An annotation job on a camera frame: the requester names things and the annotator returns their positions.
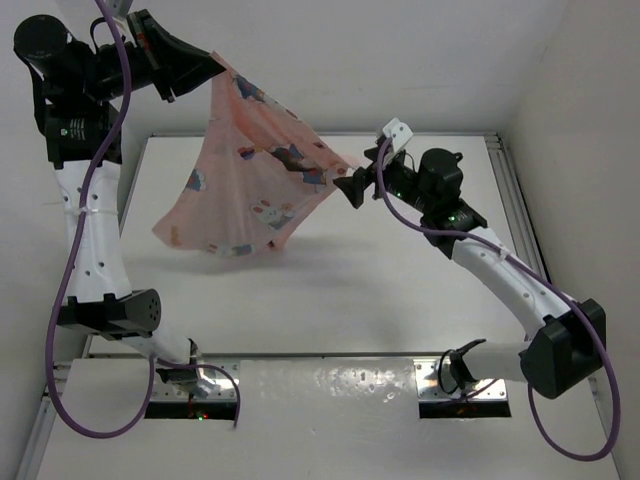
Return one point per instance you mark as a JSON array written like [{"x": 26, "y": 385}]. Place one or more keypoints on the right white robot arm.
[{"x": 562, "y": 336}]

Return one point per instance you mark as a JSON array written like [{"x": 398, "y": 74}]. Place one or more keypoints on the pink cartoon print pillowcase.
[{"x": 260, "y": 173}]

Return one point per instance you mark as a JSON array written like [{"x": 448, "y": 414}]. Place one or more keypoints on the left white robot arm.
[{"x": 74, "y": 87}]

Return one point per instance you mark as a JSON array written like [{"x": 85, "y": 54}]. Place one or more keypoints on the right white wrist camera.
[{"x": 398, "y": 133}]

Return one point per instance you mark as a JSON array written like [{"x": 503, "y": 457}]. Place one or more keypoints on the right aluminium frame rail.
[{"x": 525, "y": 240}]

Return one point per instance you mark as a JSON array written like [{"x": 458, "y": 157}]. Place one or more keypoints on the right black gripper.
[{"x": 372, "y": 175}]

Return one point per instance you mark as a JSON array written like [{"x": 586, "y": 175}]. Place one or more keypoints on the aluminium frame rail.
[
  {"x": 34, "y": 451},
  {"x": 525, "y": 240}
]

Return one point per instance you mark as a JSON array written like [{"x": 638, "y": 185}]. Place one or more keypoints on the white front cover board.
[{"x": 320, "y": 419}]

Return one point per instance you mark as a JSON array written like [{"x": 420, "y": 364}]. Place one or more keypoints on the left aluminium frame rail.
[{"x": 34, "y": 451}]

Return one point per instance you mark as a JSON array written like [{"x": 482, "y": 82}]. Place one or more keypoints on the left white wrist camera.
[{"x": 119, "y": 9}]

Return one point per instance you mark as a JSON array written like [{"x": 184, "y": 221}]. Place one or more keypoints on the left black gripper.
[{"x": 166, "y": 62}]

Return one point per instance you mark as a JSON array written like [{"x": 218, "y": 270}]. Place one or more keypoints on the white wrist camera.
[
  {"x": 398, "y": 133},
  {"x": 119, "y": 9}
]

